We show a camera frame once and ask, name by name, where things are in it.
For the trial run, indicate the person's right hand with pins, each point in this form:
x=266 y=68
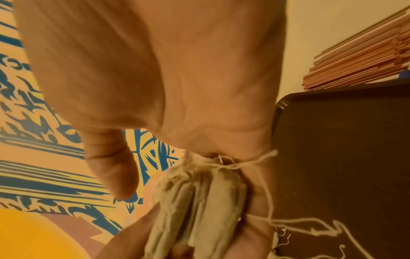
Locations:
x=192 y=66

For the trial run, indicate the bunch of tea bags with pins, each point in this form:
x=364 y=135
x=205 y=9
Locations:
x=218 y=212

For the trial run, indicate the dark brown tray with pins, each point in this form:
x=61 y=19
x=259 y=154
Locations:
x=346 y=167

